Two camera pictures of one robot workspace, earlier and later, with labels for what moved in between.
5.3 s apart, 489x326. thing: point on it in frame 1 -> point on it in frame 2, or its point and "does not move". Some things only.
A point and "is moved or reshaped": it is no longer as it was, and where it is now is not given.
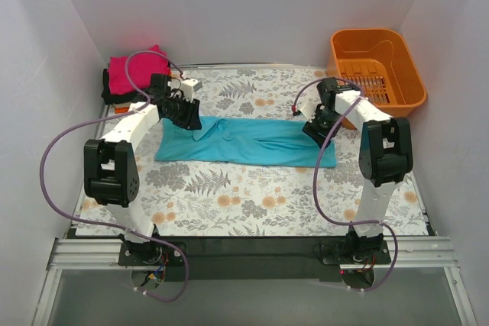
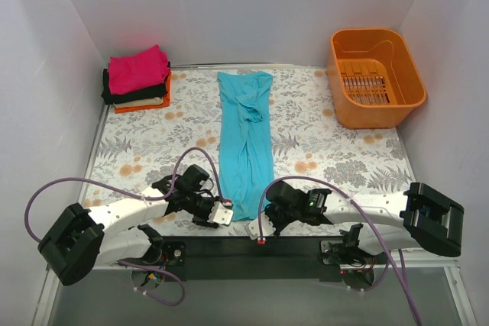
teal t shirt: [234, 141] is moved or reshaped
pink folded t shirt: [140, 67] does not move
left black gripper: [185, 113] -> [206, 211]
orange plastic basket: [380, 62] does not move
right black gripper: [318, 127] -> [275, 214]
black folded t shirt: [111, 99] does not move
